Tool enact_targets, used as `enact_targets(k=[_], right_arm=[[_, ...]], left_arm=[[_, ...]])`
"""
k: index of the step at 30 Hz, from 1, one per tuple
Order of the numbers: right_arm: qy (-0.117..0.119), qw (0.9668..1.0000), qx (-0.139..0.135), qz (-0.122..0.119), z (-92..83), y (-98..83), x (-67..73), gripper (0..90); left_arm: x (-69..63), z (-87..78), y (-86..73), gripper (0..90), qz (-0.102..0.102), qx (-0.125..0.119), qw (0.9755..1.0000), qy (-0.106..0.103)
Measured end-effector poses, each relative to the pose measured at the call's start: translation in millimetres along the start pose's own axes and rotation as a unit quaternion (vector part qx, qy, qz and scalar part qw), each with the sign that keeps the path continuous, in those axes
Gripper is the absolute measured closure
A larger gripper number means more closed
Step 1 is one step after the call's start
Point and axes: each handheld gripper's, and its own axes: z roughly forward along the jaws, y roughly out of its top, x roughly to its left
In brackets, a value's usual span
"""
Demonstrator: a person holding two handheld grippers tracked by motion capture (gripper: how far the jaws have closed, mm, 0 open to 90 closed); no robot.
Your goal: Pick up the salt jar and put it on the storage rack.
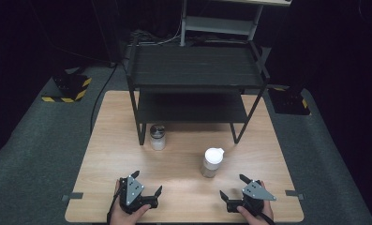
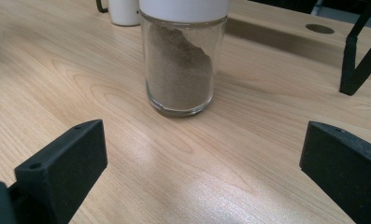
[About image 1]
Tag person's left hand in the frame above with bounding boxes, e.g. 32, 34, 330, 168
109, 179, 152, 225

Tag grey metal stand frame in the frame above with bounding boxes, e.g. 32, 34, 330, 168
179, 0, 292, 47

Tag left hand-held gripper cable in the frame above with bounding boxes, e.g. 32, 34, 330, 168
106, 184, 126, 225

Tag hand-held gripper cable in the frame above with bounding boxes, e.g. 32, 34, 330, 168
258, 211, 277, 225
106, 184, 126, 225

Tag yellow-black striped stand base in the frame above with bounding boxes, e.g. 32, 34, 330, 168
41, 72, 93, 104
267, 85, 312, 116

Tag white cable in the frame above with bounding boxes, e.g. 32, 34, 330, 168
156, 18, 184, 47

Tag black floor cable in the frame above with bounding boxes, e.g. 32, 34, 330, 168
89, 63, 119, 135

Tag bundle of black cables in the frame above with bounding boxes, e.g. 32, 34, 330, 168
129, 29, 182, 45

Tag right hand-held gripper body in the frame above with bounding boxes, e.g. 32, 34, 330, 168
226, 179, 277, 218

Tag black two-tier shelf rack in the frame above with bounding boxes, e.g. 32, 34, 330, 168
126, 38, 272, 146

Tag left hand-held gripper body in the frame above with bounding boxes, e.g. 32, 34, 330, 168
117, 174, 159, 216

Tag person's right hand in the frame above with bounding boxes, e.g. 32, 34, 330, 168
236, 180, 275, 225

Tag glass jar with metal lid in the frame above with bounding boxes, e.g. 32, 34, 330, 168
149, 124, 167, 152

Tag grey tape strip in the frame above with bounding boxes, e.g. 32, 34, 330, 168
285, 189, 305, 201
61, 192, 84, 202

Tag jar with white lid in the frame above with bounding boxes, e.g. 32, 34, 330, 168
200, 147, 226, 179

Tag right hand-held gripper cable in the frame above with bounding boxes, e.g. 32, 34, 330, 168
258, 211, 277, 225

